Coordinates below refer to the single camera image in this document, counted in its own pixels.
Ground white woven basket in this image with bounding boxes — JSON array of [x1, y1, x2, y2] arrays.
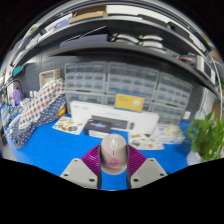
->
[[38, 68, 62, 89]]

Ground small purple figure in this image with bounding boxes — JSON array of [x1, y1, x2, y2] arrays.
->
[[12, 89, 23, 106]]

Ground yellow and blue box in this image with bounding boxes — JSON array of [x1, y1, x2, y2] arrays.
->
[[114, 92, 146, 113]]

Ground white blue tissue box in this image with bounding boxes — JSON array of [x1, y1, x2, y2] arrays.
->
[[154, 123, 186, 145]]

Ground printed picture card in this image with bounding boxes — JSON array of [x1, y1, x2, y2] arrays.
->
[[127, 133, 165, 151], [52, 115, 86, 136]]

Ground teal box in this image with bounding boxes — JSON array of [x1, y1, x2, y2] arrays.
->
[[12, 64, 24, 78]]

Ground beige computer mouse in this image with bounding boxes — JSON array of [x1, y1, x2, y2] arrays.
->
[[99, 133, 128, 176]]

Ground long white keyboard box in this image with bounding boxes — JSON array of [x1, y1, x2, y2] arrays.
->
[[69, 100, 160, 135]]

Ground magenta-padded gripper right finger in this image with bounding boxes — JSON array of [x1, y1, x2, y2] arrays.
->
[[126, 144, 168, 190]]

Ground green potted plant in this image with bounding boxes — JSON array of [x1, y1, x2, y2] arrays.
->
[[185, 113, 224, 166]]

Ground large blue table mat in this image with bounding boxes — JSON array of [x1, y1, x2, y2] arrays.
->
[[6, 113, 201, 191]]

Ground navy polka dot cloth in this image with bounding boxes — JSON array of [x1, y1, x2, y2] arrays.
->
[[11, 94, 68, 149]]

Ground red blue plaid cloth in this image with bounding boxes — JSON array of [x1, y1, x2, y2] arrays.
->
[[18, 78, 66, 129]]

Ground small black box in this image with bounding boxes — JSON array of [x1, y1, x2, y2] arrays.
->
[[83, 118, 113, 139]]

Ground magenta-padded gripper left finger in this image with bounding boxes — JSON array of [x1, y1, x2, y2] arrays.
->
[[59, 144, 103, 190]]

